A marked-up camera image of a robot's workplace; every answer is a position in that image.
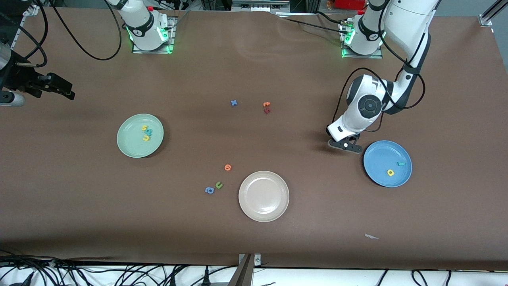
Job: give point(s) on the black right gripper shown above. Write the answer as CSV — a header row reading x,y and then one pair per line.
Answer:
x,y
19,79

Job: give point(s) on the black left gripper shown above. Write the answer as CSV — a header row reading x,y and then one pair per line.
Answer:
x,y
328,131

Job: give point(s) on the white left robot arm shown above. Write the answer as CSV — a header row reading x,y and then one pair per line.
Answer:
x,y
369,105

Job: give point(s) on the blue plate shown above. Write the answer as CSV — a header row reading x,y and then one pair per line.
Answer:
x,y
381,167

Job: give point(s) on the beige plate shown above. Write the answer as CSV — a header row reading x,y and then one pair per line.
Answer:
x,y
264,196

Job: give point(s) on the green plate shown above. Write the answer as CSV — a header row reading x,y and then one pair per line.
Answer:
x,y
135,147

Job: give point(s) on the brown table cover sheet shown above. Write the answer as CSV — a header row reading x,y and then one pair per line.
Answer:
x,y
254,71

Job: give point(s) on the white paper scrap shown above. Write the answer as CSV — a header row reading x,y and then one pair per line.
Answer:
x,y
371,236

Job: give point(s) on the blue letter a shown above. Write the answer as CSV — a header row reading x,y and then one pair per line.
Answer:
x,y
209,190

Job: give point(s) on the red box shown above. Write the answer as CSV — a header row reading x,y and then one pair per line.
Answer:
x,y
349,4

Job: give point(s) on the grey device box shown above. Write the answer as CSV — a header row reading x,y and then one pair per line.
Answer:
x,y
260,4

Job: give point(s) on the black power plug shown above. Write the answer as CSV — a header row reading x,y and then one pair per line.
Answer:
x,y
173,280
206,278

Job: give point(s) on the aluminium frame profile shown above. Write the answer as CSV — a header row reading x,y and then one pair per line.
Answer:
x,y
490,14
29,11

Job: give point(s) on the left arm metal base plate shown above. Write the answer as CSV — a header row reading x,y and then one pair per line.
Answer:
x,y
377,55

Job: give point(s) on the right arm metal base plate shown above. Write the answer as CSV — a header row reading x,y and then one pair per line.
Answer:
x,y
170,48

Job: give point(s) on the grey metal bracket plate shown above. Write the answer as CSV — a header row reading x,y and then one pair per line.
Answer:
x,y
257,260

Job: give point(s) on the grey metal post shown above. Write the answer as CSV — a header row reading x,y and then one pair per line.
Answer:
x,y
243,274

